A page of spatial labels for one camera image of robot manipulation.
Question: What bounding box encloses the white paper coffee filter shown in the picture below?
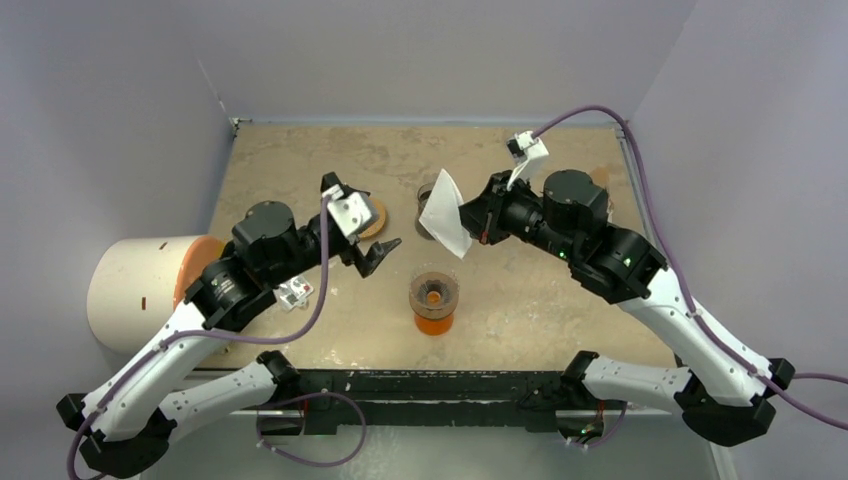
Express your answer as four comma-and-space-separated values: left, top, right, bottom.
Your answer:
420, 169, 472, 260

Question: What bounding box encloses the light wooden dripper ring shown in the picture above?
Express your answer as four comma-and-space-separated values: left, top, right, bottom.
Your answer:
357, 197, 390, 241

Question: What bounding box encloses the smoked glass carafe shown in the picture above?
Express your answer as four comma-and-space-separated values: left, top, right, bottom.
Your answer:
415, 182, 435, 240

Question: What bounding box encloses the clear glass dripper cone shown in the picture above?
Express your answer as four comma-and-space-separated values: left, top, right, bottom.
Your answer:
408, 263, 460, 319

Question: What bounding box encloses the orange glass carafe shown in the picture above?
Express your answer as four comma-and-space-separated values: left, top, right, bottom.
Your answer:
414, 291, 454, 336

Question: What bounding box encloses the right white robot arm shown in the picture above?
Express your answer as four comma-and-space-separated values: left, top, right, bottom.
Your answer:
459, 170, 795, 447

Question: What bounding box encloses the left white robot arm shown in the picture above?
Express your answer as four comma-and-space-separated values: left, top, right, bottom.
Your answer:
56, 173, 397, 479

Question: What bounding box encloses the coffee filter package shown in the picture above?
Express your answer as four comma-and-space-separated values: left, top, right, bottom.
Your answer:
589, 166, 614, 222

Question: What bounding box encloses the white cylinder with orange lid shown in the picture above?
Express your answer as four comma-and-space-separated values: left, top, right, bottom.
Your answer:
86, 235, 224, 355

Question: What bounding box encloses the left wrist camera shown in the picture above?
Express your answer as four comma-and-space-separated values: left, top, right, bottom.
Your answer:
322, 185, 379, 244

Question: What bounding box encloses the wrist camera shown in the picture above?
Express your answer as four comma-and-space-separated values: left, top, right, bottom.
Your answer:
322, 185, 379, 244
506, 131, 549, 191

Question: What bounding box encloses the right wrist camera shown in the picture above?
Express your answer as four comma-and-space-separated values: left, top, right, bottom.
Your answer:
506, 131, 549, 191

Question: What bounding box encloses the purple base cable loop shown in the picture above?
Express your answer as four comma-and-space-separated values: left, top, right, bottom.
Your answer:
255, 389, 368, 468

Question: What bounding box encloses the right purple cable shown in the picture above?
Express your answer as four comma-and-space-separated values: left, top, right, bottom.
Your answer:
529, 105, 848, 432

